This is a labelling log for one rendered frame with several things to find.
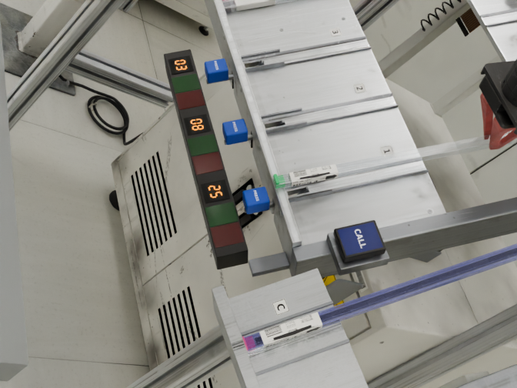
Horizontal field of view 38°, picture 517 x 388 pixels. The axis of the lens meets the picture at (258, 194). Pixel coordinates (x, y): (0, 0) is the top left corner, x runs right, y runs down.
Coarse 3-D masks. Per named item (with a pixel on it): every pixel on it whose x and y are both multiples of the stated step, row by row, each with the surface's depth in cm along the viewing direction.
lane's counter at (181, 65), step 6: (168, 60) 106; (174, 60) 106; (180, 60) 106; (186, 60) 106; (174, 66) 105; (180, 66) 105; (186, 66) 105; (192, 66) 105; (174, 72) 105; (180, 72) 105
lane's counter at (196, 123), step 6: (186, 120) 100; (192, 120) 100; (198, 120) 100; (204, 120) 100; (186, 126) 100; (192, 126) 100; (198, 126) 100; (204, 126) 100; (192, 132) 99; (198, 132) 99
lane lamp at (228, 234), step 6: (234, 222) 92; (210, 228) 91; (216, 228) 91; (222, 228) 91; (228, 228) 91; (234, 228) 91; (240, 228) 91; (216, 234) 91; (222, 234) 91; (228, 234) 91; (234, 234) 91; (240, 234) 91; (216, 240) 90; (222, 240) 90; (228, 240) 90; (234, 240) 90; (240, 240) 90; (216, 246) 90
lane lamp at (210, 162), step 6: (198, 156) 97; (204, 156) 97; (210, 156) 97; (216, 156) 97; (198, 162) 97; (204, 162) 97; (210, 162) 97; (216, 162) 97; (198, 168) 96; (204, 168) 96; (210, 168) 96; (216, 168) 96; (222, 168) 96; (198, 174) 96
